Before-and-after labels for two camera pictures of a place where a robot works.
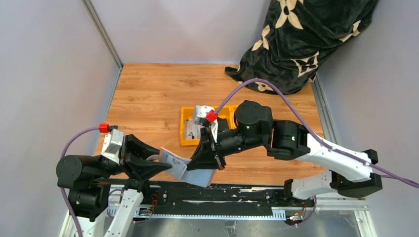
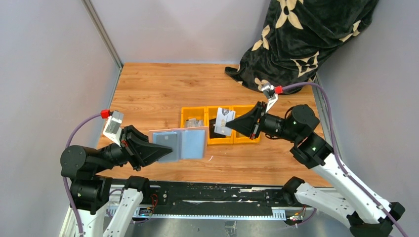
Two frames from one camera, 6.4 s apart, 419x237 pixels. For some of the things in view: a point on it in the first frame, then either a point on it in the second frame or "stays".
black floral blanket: [301, 37] stays
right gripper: [214, 150] to [257, 120]
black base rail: [192, 200] stays
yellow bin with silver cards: [187, 113] stays
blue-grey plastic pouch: [179, 164] to [186, 143]
